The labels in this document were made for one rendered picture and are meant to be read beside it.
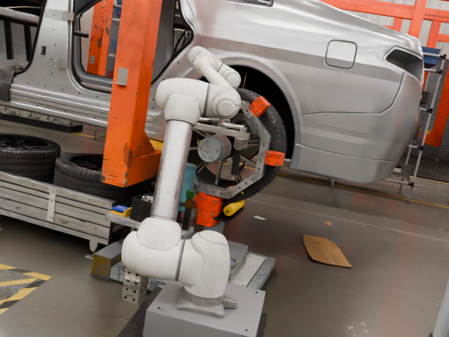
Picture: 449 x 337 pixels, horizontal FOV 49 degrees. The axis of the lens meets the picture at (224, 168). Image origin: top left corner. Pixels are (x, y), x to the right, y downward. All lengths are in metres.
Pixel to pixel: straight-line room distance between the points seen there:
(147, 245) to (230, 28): 1.74
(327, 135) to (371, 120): 0.27
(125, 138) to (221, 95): 1.08
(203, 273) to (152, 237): 0.22
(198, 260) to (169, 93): 0.62
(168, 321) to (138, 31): 1.60
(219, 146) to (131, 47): 0.74
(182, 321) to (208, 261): 0.22
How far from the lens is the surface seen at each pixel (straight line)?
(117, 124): 2.83
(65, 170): 3.30
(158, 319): 1.81
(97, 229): 3.10
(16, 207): 3.42
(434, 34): 11.34
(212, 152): 2.55
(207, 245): 1.76
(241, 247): 3.06
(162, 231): 1.78
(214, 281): 1.79
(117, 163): 2.85
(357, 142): 2.99
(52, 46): 3.74
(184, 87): 1.87
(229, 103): 1.83
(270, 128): 2.69
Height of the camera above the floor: 1.26
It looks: 11 degrees down
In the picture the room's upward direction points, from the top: 10 degrees clockwise
